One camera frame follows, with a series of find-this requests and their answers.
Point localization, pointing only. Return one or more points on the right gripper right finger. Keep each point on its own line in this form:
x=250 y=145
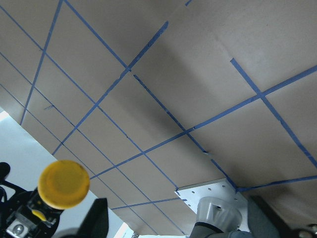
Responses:
x=264 y=222

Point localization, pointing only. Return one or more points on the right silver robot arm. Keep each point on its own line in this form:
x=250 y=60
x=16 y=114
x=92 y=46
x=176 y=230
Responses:
x=202 y=230

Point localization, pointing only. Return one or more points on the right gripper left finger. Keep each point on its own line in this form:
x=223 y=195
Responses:
x=95 y=224

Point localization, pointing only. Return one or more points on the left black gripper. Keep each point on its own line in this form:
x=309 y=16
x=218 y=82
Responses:
x=24 y=214

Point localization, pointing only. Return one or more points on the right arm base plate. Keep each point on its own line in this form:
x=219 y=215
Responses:
x=213 y=196

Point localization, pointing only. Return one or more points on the yellow push button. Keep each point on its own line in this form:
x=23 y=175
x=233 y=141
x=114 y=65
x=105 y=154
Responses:
x=62 y=185

